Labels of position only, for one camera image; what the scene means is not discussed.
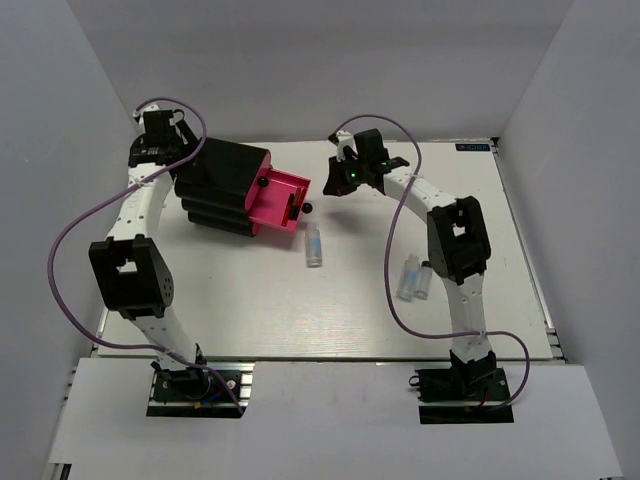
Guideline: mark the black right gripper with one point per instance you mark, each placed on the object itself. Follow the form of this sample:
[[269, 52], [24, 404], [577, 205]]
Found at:
[[335, 185]]

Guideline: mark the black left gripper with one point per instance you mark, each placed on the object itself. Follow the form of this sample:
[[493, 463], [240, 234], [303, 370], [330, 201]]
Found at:
[[191, 145]]

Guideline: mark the pink drawer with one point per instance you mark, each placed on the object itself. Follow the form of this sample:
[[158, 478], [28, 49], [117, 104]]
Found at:
[[260, 190], [272, 203]]

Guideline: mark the black drawer organizer cabinet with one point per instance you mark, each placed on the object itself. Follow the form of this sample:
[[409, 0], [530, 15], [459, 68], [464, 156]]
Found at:
[[219, 186]]

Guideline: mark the red lip gloss tube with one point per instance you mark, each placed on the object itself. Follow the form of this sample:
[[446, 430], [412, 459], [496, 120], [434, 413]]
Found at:
[[296, 203]]

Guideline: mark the red black lip liner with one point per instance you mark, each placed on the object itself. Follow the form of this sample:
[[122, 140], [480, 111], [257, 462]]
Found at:
[[287, 213]]

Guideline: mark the pink top drawer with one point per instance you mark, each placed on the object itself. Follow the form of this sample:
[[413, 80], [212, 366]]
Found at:
[[260, 190]]

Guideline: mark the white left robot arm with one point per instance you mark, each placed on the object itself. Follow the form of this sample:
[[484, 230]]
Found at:
[[133, 278]]

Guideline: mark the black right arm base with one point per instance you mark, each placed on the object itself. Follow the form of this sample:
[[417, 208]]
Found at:
[[444, 400]]

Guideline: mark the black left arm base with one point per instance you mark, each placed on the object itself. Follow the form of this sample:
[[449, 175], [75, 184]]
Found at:
[[191, 393]]

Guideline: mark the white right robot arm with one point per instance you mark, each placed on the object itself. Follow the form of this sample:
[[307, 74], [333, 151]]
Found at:
[[458, 247]]

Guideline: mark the clear plastic bottle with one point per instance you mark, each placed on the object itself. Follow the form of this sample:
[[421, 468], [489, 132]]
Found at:
[[313, 247]]

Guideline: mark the clear bottle blue label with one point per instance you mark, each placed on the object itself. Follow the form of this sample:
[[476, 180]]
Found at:
[[409, 278]]

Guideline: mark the clear bottle black cap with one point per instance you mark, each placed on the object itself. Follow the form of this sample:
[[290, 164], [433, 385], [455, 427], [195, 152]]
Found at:
[[423, 281]]

